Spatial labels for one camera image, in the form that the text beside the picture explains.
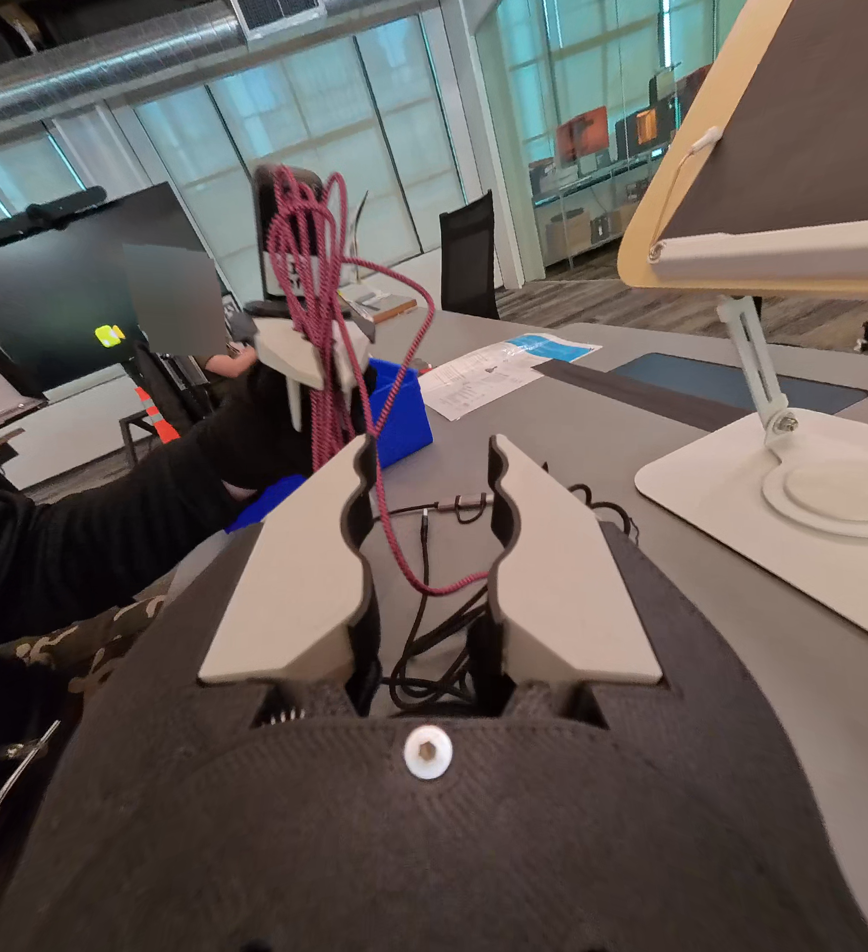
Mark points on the silver ventilation duct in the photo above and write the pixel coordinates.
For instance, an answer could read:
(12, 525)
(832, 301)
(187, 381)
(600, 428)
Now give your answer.
(144, 67)

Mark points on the black webcam bar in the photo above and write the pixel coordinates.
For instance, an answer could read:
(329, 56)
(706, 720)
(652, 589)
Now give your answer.
(40, 214)

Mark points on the ceiling vent grille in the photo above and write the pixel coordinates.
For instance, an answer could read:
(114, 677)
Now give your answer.
(277, 15)

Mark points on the black 3d printer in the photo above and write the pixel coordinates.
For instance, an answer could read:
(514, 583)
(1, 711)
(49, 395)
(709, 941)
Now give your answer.
(638, 126)

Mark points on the person's left forearm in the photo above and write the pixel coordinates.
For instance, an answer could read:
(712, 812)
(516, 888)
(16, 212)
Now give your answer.
(144, 506)

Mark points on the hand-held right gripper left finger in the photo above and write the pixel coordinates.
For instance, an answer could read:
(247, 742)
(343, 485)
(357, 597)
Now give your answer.
(285, 595)

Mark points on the orange 3d printer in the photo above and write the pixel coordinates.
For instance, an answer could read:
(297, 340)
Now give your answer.
(582, 134)

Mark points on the brown cardboard box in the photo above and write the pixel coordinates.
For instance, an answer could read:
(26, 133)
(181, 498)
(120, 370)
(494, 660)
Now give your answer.
(393, 306)

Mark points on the printed paper sheet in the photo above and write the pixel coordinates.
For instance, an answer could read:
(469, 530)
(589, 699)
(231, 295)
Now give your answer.
(478, 375)

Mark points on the dark blue desk mat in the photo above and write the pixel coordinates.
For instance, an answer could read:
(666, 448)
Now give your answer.
(738, 383)

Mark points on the person's camouflage pants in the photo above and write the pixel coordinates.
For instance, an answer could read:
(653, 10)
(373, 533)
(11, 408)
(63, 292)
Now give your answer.
(84, 639)

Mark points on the white tablet stand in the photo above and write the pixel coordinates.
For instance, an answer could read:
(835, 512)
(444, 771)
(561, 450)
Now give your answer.
(813, 565)

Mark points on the wooden board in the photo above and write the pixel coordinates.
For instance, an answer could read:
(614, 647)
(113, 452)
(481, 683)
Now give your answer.
(813, 111)

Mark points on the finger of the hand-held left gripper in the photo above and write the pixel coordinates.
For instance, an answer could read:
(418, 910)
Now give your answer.
(285, 353)
(348, 349)

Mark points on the black office chair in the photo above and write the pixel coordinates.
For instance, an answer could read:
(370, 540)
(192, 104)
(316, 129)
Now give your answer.
(469, 253)

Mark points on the orange striped traffic cone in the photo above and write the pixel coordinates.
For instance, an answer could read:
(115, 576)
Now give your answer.
(157, 420)

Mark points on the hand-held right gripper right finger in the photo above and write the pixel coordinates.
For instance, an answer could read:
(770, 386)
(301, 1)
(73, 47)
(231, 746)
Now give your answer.
(575, 595)

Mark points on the large black monitor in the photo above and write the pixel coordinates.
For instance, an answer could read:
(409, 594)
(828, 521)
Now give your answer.
(47, 297)

